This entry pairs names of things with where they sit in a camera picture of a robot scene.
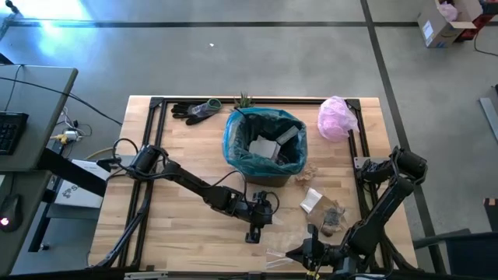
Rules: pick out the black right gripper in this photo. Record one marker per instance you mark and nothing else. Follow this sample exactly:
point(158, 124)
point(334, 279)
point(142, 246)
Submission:
point(330, 256)

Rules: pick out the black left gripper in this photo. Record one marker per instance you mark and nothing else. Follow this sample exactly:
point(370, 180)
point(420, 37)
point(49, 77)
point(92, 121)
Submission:
point(258, 212)

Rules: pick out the clear bag with red label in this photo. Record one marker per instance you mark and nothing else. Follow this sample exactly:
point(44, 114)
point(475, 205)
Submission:
point(276, 258)

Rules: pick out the clear bag with brown contents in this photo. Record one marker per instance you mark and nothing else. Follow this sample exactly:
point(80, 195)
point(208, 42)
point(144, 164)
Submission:
point(330, 218)

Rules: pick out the white translucent plastic packet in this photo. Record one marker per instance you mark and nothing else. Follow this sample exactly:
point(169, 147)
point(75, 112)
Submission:
point(310, 200)

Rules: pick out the black trash bin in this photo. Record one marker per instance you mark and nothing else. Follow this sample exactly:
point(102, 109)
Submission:
point(268, 180)

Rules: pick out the teal plastic bin liner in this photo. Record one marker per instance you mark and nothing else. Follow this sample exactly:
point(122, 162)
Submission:
point(233, 151)

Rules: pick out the thin dark stick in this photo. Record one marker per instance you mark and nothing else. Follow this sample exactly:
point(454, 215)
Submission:
point(241, 113)

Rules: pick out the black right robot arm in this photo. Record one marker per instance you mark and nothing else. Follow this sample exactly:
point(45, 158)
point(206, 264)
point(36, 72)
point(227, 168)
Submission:
point(381, 210)

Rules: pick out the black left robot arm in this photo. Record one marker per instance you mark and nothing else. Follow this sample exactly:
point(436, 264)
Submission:
point(186, 180)

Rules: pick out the crumpled pink plastic bag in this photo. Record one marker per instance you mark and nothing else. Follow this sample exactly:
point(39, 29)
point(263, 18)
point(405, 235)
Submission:
point(334, 118)

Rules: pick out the small pink plastic bag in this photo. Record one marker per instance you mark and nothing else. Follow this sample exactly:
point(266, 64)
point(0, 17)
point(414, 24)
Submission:
point(449, 11)

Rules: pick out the white paper sheet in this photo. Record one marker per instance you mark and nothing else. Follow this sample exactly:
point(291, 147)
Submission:
point(264, 148)

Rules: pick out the small green plant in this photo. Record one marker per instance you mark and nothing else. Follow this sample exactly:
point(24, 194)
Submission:
point(243, 102)

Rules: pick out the black work glove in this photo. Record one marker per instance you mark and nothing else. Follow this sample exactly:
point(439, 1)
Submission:
point(192, 113)

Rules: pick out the dark blue chair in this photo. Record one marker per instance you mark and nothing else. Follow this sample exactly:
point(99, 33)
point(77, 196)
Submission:
point(474, 256)

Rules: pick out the white printed box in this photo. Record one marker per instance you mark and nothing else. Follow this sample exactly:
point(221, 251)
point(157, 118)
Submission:
point(78, 194)

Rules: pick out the black diagonal beam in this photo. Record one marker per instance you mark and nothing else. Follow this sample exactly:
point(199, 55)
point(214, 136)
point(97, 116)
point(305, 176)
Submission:
point(70, 171)

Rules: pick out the yellow plug power strip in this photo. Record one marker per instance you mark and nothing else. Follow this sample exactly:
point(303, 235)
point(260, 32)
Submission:
point(64, 137)

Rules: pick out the grey metal bar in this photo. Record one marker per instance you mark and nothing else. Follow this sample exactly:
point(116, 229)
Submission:
point(489, 116)

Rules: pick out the black computer mouse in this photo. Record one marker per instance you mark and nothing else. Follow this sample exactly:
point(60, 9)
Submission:
point(9, 212)

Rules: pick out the grey desk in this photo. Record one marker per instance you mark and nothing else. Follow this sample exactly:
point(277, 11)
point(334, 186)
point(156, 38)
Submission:
point(39, 116)

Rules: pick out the cardboard box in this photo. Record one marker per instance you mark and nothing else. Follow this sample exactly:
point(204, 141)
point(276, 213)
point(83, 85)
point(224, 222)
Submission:
point(435, 31)

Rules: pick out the black keyboard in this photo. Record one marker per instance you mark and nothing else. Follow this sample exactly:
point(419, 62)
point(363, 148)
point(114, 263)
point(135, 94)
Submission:
point(11, 134)

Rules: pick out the red and black crate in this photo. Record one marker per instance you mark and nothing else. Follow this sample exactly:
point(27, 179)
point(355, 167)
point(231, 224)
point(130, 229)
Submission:
point(482, 19)

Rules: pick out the grey metal base plate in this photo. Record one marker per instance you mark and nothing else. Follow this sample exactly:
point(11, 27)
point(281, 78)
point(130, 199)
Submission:
point(360, 160)

